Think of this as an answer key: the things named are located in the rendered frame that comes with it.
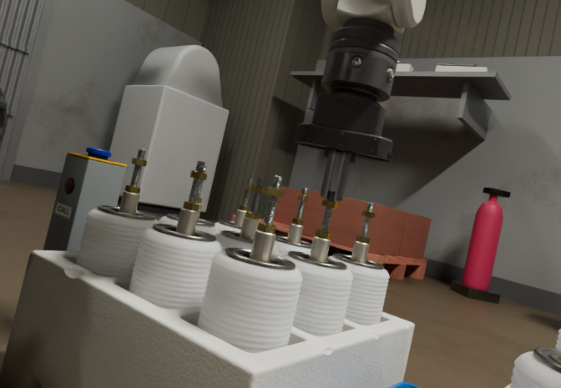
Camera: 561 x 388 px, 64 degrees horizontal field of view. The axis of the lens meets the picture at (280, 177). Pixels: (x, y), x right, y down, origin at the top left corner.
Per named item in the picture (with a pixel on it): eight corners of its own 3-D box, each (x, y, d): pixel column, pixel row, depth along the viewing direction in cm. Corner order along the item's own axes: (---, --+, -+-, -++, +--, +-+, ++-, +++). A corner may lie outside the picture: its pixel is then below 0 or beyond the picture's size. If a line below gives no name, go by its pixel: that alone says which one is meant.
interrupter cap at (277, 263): (236, 266, 41) (238, 259, 41) (214, 249, 48) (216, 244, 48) (306, 276, 44) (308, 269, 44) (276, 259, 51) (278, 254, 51)
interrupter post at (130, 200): (122, 214, 62) (127, 190, 62) (138, 218, 61) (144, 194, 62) (113, 214, 59) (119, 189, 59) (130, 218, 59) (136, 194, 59)
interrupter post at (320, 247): (318, 265, 54) (324, 239, 54) (303, 260, 56) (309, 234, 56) (330, 266, 56) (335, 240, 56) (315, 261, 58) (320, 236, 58)
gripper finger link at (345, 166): (332, 199, 55) (343, 149, 55) (336, 200, 58) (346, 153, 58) (346, 202, 54) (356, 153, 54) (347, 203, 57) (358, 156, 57)
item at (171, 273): (136, 413, 46) (176, 241, 47) (91, 373, 52) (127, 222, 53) (205, 394, 53) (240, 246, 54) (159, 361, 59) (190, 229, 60)
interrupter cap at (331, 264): (321, 271, 51) (322, 264, 51) (275, 254, 56) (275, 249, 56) (357, 273, 56) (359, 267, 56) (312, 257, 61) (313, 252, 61)
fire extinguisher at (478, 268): (503, 302, 262) (525, 196, 264) (492, 305, 240) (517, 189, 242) (456, 288, 279) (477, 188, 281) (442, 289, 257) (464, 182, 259)
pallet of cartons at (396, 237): (425, 279, 291) (437, 219, 293) (376, 280, 232) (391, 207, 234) (289, 238, 361) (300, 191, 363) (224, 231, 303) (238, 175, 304)
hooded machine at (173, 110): (163, 206, 396) (196, 65, 402) (207, 220, 360) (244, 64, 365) (93, 196, 344) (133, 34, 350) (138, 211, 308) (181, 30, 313)
